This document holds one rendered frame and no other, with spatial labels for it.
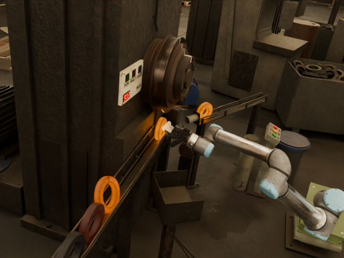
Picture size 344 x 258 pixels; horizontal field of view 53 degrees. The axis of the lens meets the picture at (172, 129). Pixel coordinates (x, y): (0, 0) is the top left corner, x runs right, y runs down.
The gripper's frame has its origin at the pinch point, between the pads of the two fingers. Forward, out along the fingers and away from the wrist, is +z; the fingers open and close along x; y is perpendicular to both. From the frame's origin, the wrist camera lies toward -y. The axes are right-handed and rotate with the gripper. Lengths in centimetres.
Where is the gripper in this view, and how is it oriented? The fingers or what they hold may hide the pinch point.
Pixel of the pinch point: (160, 126)
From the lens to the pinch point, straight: 226.3
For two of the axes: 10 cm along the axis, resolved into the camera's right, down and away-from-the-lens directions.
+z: -8.7, -4.9, 0.9
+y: 3.8, -7.7, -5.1
